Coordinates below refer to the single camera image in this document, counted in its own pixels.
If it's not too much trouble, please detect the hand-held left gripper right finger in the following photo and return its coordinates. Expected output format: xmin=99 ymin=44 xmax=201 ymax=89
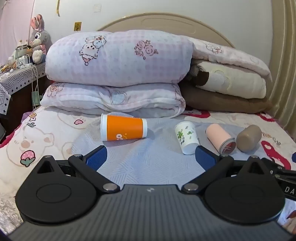
xmin=180 ymin=146 xmax=269 ymax=193

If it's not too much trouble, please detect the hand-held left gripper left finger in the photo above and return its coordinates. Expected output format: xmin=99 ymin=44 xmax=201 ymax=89
xmin=35 ymin=145 xmax=121 ymax=193

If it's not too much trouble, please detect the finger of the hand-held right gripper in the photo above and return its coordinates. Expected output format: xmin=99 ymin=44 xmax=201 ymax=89
xmin=261 ymin=158 xmax=289 ymax=178

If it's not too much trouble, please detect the pink cup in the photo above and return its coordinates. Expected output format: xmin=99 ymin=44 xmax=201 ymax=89
xmin=205 ymin=123 xmax=237 ymax=155

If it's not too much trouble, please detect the white cup with green print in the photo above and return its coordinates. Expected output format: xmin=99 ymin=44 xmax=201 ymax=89
xmin=174 ymin=121 xmax=200 ymax=155

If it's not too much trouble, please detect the brown cup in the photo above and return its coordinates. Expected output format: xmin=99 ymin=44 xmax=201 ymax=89
xmin=236 ymin=125 xmax=262 ymax=153

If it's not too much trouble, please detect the orange paper cup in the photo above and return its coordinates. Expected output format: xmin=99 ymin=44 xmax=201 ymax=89
xmin=100 ymin=113 xmax=148 ymax=142

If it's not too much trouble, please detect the light blue quilted mat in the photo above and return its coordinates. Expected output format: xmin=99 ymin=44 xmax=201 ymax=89
xmin=72 ymin=116 xmax=233 ymax=186

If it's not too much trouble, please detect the bear print bedsheet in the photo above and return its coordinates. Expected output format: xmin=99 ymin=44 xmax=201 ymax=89
xmin=0 ymin=106 xmax=296 ymax=234

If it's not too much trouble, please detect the brown blanket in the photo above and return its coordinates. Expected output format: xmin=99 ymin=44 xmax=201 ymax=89
xmin=180 ymin=81 xmax=274 ymax=114

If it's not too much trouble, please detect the pink heart print pillow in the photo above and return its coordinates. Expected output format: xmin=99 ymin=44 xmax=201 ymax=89
xmin=40 ymin=82 xmax=186 ymax=118

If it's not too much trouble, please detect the purple cloth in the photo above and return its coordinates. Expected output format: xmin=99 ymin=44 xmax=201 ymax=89
xmin=20 ymin=111 xmax=35 ymax=124

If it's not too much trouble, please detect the cream blanket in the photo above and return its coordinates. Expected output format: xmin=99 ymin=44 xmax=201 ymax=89
xmin=191 ymin=60 xmax=267 ymax=100

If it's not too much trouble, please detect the green hanging pouch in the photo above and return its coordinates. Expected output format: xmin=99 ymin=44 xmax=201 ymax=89
xmin=31 ymin=91 xmax=41 ymax=108

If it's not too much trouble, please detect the dark wooden nightstand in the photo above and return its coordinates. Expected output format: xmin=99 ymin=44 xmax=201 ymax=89
xmin=0 ymin=75 xmax=48 ymax=139

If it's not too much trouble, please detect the beige curtain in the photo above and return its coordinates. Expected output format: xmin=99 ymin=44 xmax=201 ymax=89
xmin=268 ymin=0 xmax=296 ymax=138

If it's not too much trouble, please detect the pink checked folded duvet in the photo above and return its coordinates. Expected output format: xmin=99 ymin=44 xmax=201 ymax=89
xmin=45 ymin=30 xmax=195 ymax=88

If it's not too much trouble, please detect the grey fluffy rug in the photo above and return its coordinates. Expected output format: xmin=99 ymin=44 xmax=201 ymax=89
xmin=0 ymin=183 xmax=23 ymax=235

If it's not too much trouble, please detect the patterned nightstand cloth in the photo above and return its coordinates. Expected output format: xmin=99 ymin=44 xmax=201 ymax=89
xmin=0 ymin=61 xmax=47 ymax=114

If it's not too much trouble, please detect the glass electric kettle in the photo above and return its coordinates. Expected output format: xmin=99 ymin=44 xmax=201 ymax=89
xmin=15 ymin=44 xmax=32 ymax=68

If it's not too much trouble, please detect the grey plush bunny toy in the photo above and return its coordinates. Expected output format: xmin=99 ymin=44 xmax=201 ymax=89
xmin=29 ymin=14 xmax=53 ymax=64

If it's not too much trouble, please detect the beige bed headboard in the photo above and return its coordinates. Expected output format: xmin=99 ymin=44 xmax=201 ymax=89
xmin=97 ymin=13 xmax=236 ymax=49

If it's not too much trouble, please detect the pink curtain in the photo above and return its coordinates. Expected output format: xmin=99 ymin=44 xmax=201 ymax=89
xmin=0 ymin=0 xmax=36 ymax=66

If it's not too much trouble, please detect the white charging cable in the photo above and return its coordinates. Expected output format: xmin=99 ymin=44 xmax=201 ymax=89
xmin=24 ymin=54 xmax=42 ymax=109

